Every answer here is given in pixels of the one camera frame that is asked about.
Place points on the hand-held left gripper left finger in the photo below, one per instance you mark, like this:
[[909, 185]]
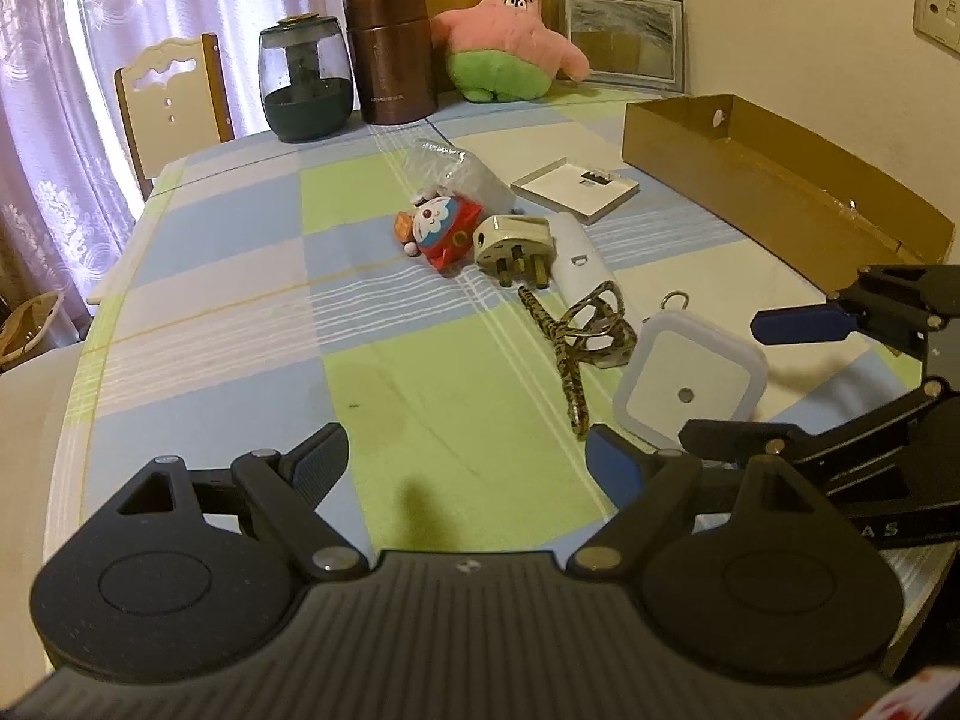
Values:
[[322, 457]]

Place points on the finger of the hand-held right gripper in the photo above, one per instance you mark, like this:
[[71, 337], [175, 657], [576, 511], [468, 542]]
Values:
[[742, 439], [802, 322]]

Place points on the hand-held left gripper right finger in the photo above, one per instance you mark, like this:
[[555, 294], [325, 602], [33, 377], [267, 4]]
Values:
[[611, 465]]

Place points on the white square night light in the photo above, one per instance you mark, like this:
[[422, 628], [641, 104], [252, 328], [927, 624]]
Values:
[[686, 382]]

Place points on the brown cardboard box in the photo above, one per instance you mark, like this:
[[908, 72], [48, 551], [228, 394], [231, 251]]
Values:
[[772, 180]]

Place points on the white stick device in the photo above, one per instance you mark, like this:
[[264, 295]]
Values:
[[581, 259]]

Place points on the white plug adapter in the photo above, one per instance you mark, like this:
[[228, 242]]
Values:
[[510, 244]]

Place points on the red white printed object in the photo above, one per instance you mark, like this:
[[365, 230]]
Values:
[[907, 701]]

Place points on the red Doraemon toy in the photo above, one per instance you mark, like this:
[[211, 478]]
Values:
[[439, 229]]

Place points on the flat white box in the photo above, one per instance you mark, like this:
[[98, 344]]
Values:
[[574, 187]]

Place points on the clear plastic bag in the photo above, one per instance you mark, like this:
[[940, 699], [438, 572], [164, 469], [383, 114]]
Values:
[[465, 176]]

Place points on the beige plastic basket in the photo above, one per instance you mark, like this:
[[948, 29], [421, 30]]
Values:
[[30, 326]]

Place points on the dark green glass jar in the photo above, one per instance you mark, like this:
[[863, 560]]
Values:
[[307, 101]]

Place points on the cream wooden chair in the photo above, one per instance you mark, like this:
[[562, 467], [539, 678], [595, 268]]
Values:
[[176, 105]]

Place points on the brown metal canister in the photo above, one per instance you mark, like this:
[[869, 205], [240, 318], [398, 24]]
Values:
[[394, 60]]

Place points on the pink starfish plush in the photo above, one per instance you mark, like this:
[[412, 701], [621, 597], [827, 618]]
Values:
[[510, 37]]

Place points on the purple lace curtain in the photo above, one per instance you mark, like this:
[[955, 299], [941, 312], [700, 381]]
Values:
[[60, 127]]

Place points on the glass picture frame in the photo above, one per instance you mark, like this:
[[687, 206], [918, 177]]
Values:
[[626, 37]]

